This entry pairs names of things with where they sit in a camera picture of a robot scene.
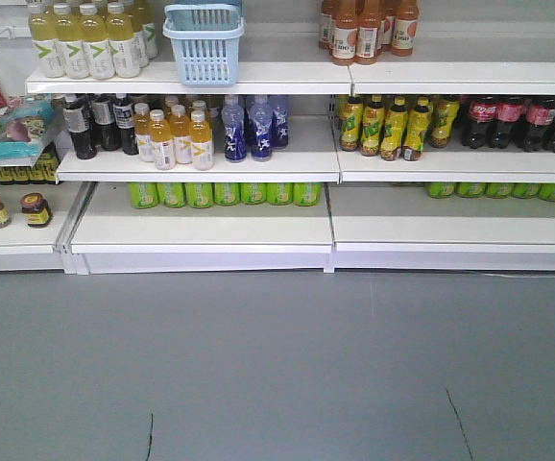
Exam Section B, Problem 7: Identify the orange C100 bottle front right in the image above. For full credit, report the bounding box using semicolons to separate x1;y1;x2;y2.
355;0;383;64

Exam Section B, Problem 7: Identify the yellow-green drink bottle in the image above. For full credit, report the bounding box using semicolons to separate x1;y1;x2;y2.
54;3;90;79
106;2;140;78
80;3;115;80
27;3;65;78

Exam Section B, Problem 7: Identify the sauce jar right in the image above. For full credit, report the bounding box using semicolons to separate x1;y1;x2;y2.
19;192;52;228

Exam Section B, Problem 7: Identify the dark tea bottle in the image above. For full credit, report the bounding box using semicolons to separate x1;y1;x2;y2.
63;94;97;159
113;93;138;156
92;93;121;151

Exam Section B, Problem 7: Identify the blue sports drink bottle left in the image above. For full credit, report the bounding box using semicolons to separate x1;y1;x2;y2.
222;94;247;162

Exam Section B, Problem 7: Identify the yellow lemon tea bottle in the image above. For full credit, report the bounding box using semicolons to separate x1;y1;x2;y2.
401;96;430;161
380;95;408;161
427;94;460;149
339;95;364;152
360;94;385;157

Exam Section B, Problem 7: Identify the orange C100 bottle front left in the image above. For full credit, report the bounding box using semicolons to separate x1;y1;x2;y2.
331;0;358;66

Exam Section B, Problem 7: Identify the orange juice bottle front left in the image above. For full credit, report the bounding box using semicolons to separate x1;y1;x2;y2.
149;109;176;170

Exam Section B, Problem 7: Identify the teal snack bags pile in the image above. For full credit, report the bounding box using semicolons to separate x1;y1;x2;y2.
0;99;65;168

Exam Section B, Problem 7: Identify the white store shelving unit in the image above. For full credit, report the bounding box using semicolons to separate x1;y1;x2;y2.
0;1;555;275

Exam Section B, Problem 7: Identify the orange juice bottle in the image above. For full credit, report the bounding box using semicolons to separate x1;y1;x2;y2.
149;109;176;170
133;103;154;163
189;110;214;171

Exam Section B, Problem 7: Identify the orange c100 bottle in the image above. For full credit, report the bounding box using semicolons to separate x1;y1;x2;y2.
355;0;383;64
391;0;420;57
331;0;358;66

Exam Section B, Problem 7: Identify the yellow-green drink bottle front left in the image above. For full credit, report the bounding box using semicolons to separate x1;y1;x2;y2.
27;3;65;78

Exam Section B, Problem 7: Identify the orange juice bottle front right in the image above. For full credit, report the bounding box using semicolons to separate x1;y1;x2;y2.
189;110;214;171

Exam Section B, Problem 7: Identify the light blue plastic basket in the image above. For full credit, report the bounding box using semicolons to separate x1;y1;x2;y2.
162;1;246;86

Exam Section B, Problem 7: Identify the dark tea bottle right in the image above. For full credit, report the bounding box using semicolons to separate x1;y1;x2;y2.
113;93;138;156

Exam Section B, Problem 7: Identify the dark tea bottle left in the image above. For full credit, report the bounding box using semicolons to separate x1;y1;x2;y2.
63;94;97;159

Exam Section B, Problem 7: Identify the dark tea bottle middle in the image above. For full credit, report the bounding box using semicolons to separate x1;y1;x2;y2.
92;93;121;151

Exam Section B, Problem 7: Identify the orange juice bottle back left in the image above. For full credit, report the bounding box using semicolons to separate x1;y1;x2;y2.
133;103;154;163

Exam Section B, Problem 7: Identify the blue sports drink bottle back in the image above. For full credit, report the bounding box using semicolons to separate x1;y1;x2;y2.
269;94;289;150

